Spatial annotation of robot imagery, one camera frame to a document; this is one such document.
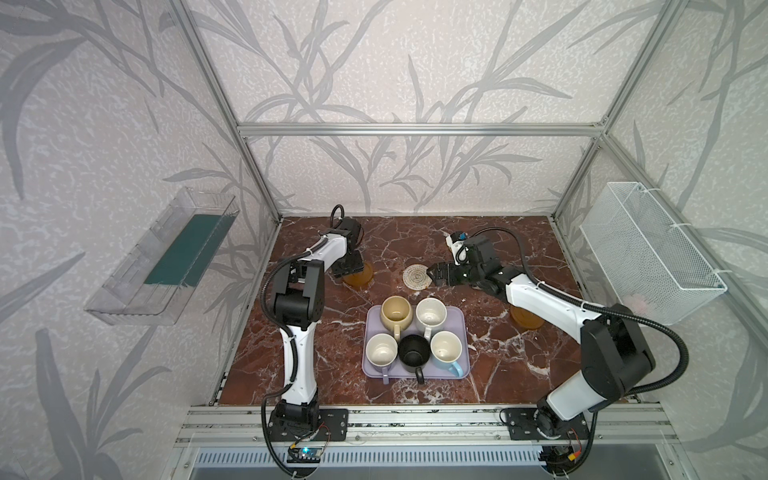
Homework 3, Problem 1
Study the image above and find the amber glass round coaster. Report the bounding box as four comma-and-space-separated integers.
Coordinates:
342, 261, 374, 289

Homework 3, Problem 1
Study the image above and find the white woven round coaster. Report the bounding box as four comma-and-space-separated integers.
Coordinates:
403, 264, 432, 291

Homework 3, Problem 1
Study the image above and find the beige ceramic mug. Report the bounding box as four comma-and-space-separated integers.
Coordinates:
380, 295, 413, 342

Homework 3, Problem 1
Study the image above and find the white speckled mug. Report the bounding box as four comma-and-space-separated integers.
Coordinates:
415, 297, 448, 341

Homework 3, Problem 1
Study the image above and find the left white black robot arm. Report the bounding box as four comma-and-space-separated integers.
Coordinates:
260, 217, 364, 432

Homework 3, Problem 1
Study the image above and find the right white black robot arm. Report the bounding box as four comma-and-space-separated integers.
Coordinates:
427, 231, 690, 439

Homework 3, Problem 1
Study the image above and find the black mug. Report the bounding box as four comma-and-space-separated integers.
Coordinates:
398, 334, 431, 385

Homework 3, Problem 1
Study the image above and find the pink object in basket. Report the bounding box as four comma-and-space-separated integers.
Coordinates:
621, 294, 650, 317

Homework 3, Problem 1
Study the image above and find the small green-lit circuit board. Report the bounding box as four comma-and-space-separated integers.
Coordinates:
287, 445, 323, 464

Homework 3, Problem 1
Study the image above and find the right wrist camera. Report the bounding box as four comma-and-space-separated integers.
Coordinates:
446, 232, 468, 265

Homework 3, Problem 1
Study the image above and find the right black corrugated cable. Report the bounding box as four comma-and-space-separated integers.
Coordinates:
461, 226, 690, 397

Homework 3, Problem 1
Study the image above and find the white mug blue handle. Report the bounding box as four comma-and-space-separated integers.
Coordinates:
430, 331, 464, 378

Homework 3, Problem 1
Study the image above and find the white mug lilac handle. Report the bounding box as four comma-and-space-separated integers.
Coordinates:
365, 333, 398, 385

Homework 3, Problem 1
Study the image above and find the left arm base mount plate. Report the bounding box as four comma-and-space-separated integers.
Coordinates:
268, 405, 349, 442

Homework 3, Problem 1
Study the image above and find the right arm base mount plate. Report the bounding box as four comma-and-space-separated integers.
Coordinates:
499, 407, 589, 441

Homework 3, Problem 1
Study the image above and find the white wire mesh basket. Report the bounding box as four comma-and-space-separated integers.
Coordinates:
580, 182, 727, 326

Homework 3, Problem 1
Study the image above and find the clear plastic wall bin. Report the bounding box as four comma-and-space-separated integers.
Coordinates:
85, 187, 240, 326

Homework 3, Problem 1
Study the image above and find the aluminium front rail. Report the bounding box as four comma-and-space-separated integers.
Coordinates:
175, 403, 680, 447

